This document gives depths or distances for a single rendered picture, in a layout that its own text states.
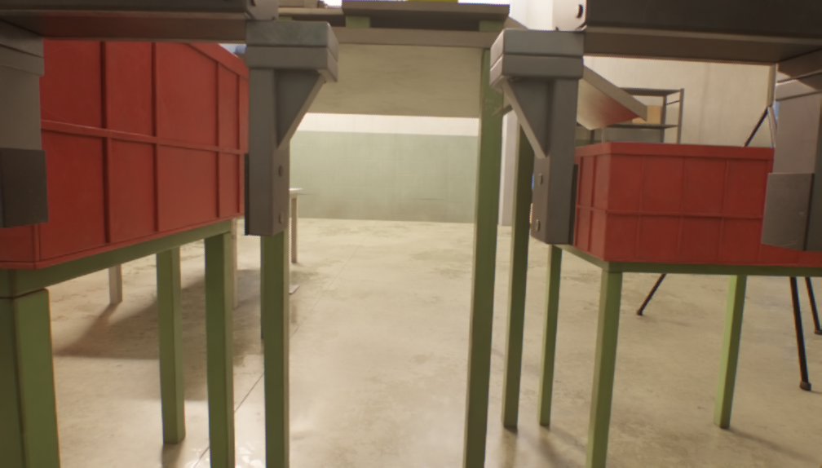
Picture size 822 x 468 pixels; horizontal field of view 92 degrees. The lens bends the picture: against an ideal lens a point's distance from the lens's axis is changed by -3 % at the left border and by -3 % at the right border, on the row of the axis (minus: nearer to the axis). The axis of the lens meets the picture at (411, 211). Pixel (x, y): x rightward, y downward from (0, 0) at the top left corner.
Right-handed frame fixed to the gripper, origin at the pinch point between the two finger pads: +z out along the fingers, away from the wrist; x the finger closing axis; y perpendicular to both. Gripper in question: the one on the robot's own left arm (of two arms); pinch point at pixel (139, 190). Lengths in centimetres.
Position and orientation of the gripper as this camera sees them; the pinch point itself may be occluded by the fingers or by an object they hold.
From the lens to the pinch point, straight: 25.3
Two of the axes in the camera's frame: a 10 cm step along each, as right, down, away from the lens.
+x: -10.0, -0.3, -0.1
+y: -0.1, -0.9, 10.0
